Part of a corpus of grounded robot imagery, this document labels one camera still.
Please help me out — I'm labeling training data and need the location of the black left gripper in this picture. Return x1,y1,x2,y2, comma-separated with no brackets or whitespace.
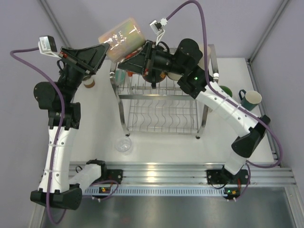
57,43,110,103

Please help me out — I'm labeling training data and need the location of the cream mug green inside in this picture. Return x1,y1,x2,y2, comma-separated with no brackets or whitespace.
220,85,233,97

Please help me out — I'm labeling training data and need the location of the perforated cable duct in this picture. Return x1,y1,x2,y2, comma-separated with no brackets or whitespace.
84,186,227,197

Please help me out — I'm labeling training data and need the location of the aluminium frame post left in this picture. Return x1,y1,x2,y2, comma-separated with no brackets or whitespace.
38,0,70,47

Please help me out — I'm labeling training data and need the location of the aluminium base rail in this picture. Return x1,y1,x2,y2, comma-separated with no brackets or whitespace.
68,161,297,186

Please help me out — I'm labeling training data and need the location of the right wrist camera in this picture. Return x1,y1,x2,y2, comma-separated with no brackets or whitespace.
149,18,168,45

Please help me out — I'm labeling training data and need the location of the pink translucent tumbler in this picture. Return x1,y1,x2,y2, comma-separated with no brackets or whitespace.
98,18,146,63

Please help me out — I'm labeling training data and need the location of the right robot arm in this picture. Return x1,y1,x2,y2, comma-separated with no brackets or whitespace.
118,38,270,183

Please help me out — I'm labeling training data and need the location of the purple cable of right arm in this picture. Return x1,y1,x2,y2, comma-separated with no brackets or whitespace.
166,0,283,202

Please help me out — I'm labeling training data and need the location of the steel two-tier dish rack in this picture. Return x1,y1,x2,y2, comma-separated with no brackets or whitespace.
109,44,219,140

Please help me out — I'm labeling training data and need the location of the clear glass cup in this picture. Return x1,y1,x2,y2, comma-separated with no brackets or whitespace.
114,135,133,155

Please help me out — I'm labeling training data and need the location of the aluminium frame post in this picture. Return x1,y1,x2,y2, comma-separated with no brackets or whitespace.
246,0,293,65
38,0,70,47

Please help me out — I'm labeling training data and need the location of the aluminium frame post right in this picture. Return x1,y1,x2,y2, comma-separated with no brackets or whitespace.
246,0,293,65

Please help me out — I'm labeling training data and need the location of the beige paper cup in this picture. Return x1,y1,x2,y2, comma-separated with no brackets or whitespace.
198,44,211,70

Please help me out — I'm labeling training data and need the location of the dark teal mug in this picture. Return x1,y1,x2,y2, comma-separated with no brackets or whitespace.
238,89,262,111

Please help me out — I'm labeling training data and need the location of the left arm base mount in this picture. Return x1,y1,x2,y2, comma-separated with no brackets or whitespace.
102,169,124,184

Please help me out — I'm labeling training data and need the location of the steel cup cream brown sleeve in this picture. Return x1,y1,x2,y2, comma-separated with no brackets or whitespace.
168,72,182,81

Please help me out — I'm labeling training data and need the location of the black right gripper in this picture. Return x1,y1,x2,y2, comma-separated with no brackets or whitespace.
117,41,186,77

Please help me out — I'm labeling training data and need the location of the black mug with orange print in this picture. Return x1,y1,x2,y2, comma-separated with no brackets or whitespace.
142,70,167,89

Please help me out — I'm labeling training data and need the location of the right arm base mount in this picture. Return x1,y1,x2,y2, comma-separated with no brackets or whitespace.
206,169,239,189

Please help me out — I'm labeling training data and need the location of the teal cup behind rack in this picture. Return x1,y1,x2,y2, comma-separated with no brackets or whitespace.
115,69,126,85

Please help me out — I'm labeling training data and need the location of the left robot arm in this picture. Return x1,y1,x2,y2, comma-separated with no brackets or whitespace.
30,43,109,210

